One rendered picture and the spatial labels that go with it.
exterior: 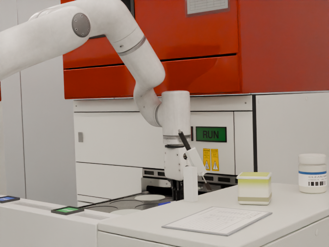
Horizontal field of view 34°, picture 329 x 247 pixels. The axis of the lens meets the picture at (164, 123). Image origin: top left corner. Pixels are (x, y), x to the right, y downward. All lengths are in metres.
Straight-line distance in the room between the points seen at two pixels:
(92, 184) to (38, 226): 0.81
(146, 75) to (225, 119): 0.32
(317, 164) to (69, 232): 0.64
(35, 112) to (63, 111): 0.39
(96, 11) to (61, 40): 0.17
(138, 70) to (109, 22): 0.16
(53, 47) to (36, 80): 3.57
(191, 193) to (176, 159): 0.27
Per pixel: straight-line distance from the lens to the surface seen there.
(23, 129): 5.06
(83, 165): 2.14
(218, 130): 1.69
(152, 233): 1.06
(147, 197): 1.76
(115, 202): 1.71
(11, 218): 1.42
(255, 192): 1.28
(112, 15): 1.43
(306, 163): 1.43
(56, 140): 4.69
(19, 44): 1.29
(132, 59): 1.48
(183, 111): 1.58
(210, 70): 1.64
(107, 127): 2.02
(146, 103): 1.63
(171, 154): 1.60
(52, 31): 1.28
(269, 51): 1.73
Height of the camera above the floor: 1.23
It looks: 3 degrees down
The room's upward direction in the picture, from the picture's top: 2 degrees counter-clockwise
